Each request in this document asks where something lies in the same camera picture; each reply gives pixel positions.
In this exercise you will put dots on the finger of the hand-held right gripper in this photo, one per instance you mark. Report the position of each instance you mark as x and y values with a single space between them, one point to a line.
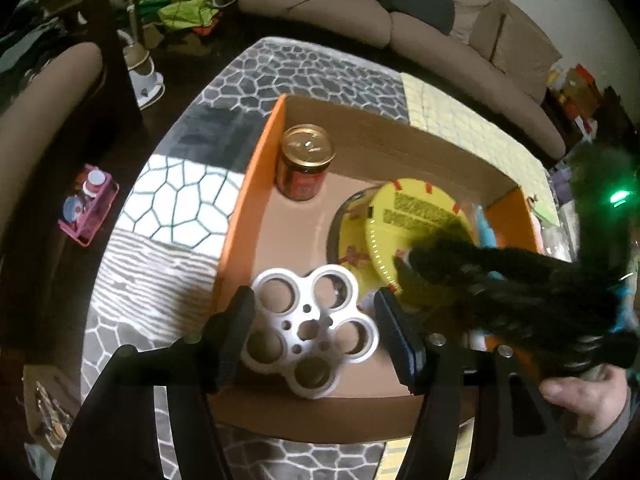
475 260
515 315

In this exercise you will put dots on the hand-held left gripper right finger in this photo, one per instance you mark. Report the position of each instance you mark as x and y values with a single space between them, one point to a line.
406 360

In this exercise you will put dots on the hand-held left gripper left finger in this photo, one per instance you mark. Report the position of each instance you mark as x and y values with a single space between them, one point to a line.
232 345

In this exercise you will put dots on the yellow instant noodle bowl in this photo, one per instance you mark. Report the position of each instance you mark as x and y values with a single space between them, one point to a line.
400 220

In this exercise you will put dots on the silver metal plate with holes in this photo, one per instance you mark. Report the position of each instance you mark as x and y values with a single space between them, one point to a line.
301 282

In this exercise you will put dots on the orange cardboard box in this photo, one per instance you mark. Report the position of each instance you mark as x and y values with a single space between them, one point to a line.
280 240

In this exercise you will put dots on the person's right forearm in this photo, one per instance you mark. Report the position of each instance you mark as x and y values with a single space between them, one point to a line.
610 452

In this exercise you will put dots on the grey stone-patterned desktop cloth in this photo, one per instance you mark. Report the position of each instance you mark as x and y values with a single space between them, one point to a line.
165 195

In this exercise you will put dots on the person's right hand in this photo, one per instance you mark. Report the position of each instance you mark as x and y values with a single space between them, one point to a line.
595 400

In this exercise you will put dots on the light blue tube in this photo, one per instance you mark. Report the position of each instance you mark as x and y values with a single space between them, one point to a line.
486 230

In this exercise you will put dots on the stacked cardboard boxes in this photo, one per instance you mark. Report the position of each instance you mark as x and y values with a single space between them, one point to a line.
575 90

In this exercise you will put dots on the pink plastic basket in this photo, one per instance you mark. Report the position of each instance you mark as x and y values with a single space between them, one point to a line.
92 225

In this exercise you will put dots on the gold-lidded glass jar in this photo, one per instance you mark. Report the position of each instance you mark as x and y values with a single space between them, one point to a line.
302 170

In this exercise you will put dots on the blue-capped small bottle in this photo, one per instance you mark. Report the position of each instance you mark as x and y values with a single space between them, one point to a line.
74 209

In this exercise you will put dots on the black cushion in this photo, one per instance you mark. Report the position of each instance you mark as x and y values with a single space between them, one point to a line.
417 2

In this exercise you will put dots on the white garment steamer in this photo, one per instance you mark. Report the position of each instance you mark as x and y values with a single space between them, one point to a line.
142 77

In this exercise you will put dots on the brown sofa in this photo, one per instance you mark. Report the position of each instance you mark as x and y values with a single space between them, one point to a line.
340 10

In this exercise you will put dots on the brown armchair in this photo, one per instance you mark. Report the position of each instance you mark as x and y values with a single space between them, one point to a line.
45 105

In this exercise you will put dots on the bright green bag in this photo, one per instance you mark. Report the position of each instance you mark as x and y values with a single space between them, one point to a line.
187 12

